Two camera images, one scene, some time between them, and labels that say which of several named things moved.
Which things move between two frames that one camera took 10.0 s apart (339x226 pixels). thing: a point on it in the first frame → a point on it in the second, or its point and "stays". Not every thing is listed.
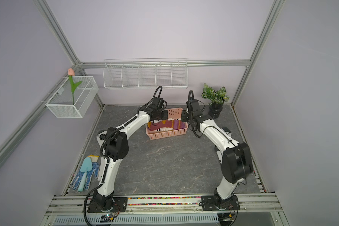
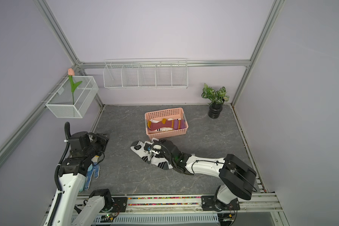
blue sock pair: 75,183 stays
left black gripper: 165,116 → 104,140
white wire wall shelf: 149,73 stays
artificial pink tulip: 71,73 stays
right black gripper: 185,114 → 164,143
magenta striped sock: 173,124 stays
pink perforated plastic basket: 173,113 stays
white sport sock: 228,132 → 143,149
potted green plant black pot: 216,98 stays
